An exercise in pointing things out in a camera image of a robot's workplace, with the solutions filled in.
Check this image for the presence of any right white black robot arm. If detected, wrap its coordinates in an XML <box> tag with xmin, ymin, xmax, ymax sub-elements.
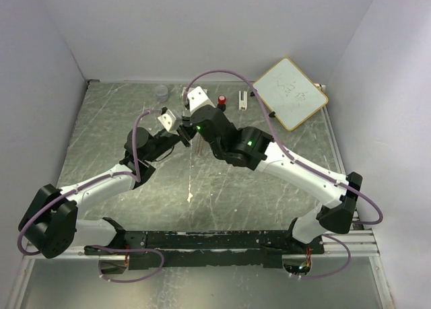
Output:
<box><xmin>191</xmin><ymin>105</ymin><xmax>363</xmax><ymax>254</ymax></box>

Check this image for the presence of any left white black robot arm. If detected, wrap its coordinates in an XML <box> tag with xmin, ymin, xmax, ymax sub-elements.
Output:
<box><xmin>18</xmin><ymin>121</ymin><xmax>197</xmax><ymax>259</ymax></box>

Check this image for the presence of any clear plastic cup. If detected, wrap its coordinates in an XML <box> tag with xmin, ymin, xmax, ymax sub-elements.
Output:
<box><xmin>155</xmin><ymin>85</ymin><xmax>169</xmax><ymax>103</ymax></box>

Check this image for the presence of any red black stamp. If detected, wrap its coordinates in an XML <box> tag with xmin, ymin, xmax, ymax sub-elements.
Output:
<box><xmin>218</xmin><ymin>95</ymin><xmax>226</xmax><ymax>108</ymax></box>

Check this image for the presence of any white black small device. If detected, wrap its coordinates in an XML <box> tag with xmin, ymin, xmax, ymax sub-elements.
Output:
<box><xmin>238</xmin><ymin>91</ymin><xmax>248</xmax><ymax>110</ymax></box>

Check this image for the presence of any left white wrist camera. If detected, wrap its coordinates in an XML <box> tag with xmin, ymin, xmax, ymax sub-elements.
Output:
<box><xmin>158</xmin><ymin>109</ymin><xmax>183</xmax><ymax>134</ymax></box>

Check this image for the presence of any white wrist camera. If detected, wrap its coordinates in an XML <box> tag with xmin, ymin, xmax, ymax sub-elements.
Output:
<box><xmin>158</xmin><ymin>109</ymin><xmax>183</xmax><ymax>134</ymax></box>
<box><xmin>184</xmin><ymin>86</ymin><xmax>215</xmax><ymax>114</ymax></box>

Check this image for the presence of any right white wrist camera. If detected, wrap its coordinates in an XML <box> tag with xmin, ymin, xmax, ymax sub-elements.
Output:
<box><xmin>184</xmin><ymin>86</ymin><xmax>215</xmax><ymax>114</ymax></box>

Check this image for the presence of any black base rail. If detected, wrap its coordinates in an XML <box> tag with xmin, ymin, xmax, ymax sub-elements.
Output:
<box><xmin>84</xmin><ymin>230</ymin><xmax>324</xmax><ymax>270</ymax></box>

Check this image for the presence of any small whiteboard wooden frame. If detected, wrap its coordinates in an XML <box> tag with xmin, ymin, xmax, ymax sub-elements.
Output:
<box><xmin>254</xmin><ymin>57</ymin><xmax>329</xmax><ymax>131</ymax></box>

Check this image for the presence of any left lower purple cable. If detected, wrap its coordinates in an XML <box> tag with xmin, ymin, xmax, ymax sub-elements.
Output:
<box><xmin>86</xmin><ymin>244</ymin><xmax>166</xmax><ymax>283</ymax></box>

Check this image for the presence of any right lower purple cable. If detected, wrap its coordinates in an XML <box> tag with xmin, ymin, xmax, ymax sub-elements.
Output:
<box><xmin>289</xmin><ymin>234</ymin><xmax>353</xmax><ymax>280</ymax></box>

